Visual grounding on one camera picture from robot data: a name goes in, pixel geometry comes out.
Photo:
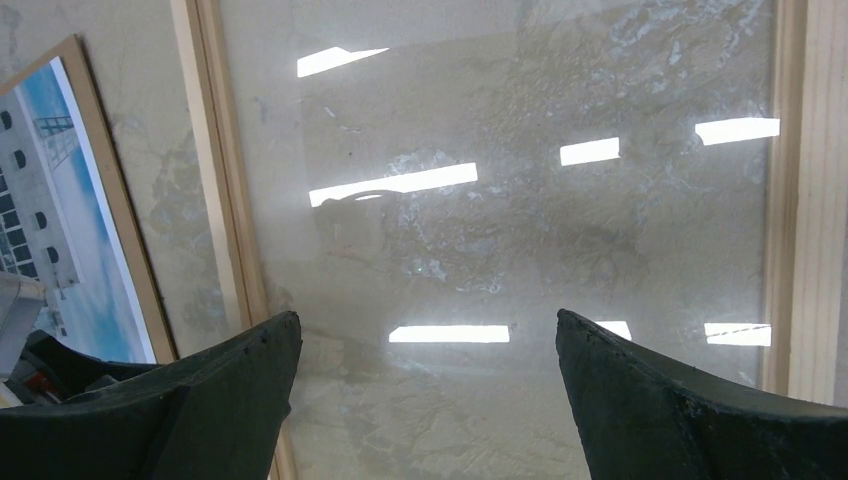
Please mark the brown backing board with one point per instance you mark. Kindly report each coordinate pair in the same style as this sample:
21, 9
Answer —
72, 55

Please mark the light wooden picture frame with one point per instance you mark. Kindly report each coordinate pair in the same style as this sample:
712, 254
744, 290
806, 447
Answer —
426, 183

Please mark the building photo print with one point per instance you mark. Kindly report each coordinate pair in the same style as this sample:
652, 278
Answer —
57, 227

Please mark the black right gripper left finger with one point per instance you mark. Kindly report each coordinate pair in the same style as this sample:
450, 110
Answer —
215, 414

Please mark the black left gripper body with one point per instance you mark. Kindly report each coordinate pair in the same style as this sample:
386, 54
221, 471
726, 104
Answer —
52, 372

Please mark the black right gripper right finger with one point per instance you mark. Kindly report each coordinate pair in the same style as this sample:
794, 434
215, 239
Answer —
643, 415

